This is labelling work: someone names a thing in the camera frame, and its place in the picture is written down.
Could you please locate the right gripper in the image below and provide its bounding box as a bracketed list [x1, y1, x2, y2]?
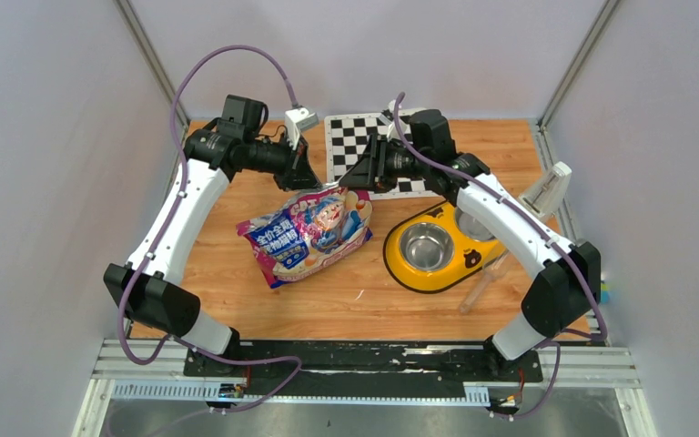
[339, 134, 430, 193]

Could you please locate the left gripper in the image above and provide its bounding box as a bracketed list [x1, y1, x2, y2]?
[244, 131, 323, 192]

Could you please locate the pink pet food bag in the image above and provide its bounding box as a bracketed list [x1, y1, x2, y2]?
[236, 184, 373, 289]

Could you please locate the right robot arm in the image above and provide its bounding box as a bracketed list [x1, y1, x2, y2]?
[339, 109, 601, 381]

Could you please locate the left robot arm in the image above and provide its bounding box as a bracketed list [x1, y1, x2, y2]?
[104, 95, 321, 376]

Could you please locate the yellow double pet bowl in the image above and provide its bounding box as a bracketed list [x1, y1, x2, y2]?
[383, 201, 512, 294]

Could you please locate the black white chessboard mat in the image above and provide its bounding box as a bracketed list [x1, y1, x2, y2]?
[324, 112, 436, 200]

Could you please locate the clear plastic scoop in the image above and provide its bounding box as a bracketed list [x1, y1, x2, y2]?
[458, 250, 513, 314]

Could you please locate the green blue block toy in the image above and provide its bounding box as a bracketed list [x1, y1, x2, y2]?
[600, 280, 610, 304]

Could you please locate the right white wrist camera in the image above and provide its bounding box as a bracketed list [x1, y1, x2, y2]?
[380, 100, 424, 143]

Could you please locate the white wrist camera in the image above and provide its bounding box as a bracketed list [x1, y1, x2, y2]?
[380, 100, 424, 143]
[284, 107, 319, 150]

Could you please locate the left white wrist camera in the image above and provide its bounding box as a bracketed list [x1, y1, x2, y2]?
[284, 107, 319, 150]

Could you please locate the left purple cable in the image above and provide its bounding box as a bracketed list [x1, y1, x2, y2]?
[116, 44, 306, 419]

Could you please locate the purple cable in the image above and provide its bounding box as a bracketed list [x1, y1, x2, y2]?
[391, 92, 609, 422]
[116, 44, 306, 419]

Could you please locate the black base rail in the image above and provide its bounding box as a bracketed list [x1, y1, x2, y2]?
[93, 337, 640, 408]

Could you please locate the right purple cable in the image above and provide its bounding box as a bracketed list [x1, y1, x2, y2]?
[391, 92, 609, 422]

